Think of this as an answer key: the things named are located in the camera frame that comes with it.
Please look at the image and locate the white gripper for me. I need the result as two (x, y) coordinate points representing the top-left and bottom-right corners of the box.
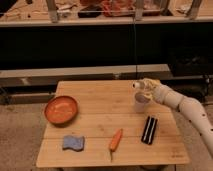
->
(142, 78), (159, 99)

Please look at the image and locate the white plastic bottle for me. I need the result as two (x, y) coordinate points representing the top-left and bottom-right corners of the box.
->
(133, 78), (155, 93)

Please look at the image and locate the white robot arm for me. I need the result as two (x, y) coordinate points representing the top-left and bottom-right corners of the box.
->
(138, 78), (213, 157)

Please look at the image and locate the translucent plastic cup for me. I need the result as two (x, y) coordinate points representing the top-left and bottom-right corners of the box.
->
(134, 92), (149, 113)

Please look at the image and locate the black striped eraser block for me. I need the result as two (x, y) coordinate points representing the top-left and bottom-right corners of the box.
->
(141, 116), (158, 145)

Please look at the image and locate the wooden table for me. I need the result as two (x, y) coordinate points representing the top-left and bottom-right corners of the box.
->
(36, 80), (189, 168)

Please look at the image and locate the orange carrot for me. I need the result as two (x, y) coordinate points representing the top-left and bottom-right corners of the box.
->
(109, 129), (123, 161)

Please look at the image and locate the blue sponge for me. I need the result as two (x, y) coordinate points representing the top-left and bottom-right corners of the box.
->
(62, 135), (85, 152)

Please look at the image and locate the orange bowl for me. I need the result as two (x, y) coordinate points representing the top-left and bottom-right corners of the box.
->
(44, 96), (78, 125)

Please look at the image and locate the hanging black cable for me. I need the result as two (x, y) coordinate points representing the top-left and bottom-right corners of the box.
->
(132, 16), (139, 80)

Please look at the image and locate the grey metal rail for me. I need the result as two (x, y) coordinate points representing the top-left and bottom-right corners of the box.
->
(0, 64), (170, 87)

